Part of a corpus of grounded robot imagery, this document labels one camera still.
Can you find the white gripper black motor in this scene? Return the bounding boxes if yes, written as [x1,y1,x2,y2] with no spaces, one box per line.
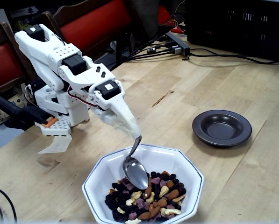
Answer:
[88,79,143,141]

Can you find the bent metal spoon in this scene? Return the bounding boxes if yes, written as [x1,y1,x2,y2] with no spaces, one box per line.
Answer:
[122,135,150,190]

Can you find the white octagonal bowl blue rim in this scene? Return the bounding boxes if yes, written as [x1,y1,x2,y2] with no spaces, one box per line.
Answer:
[81,143,205,224]

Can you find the dark brown plate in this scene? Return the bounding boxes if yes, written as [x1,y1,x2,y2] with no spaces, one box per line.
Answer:
[192,109,252,147]

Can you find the beige tape strip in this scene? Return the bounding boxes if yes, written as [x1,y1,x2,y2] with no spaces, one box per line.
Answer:
[38,134,72,154]

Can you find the nut and berry mix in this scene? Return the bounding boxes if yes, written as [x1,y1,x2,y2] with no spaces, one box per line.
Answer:
[104,170,187,224]

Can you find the black usb hub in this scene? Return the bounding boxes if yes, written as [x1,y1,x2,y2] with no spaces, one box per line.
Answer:
[165,31,191,58]

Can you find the wooden chair red cushion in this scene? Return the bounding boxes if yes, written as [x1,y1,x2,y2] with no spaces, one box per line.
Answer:
[40,0,135,59]
[0,21,37,98]

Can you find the black clamp orange tip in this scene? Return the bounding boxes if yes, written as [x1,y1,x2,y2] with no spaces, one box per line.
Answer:
[0,95,59,131]

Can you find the dark grey hanging jacket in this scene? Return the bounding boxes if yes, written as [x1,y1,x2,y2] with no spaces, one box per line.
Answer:
[132,0,165,47]

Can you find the beige small device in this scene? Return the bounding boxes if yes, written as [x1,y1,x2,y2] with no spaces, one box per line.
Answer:
[7,92,25,108]

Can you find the dark printed box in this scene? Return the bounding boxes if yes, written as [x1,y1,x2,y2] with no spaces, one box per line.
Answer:
[8,4,50,19]

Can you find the black plastic crate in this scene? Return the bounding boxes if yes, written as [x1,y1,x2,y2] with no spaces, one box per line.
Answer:
[185,0,279,62]

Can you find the red black servo wire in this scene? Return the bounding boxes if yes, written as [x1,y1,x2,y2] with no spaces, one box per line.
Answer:
[67,85,100,108]

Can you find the silver plug usb cable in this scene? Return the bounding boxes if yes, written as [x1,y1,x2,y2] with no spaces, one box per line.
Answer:
[127,45,183,63]

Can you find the black usb cable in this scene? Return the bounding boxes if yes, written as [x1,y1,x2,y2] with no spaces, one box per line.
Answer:
[125,35,169,59]

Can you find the short black power cable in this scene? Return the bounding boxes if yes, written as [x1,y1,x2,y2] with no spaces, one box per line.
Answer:
[189,48,226,56]

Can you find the coloured jumper wire bundle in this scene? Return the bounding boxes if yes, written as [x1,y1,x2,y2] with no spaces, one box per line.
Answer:
[164,13,186,33]

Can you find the long black power cable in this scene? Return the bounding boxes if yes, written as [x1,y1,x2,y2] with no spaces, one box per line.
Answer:
[189,53,279,65]

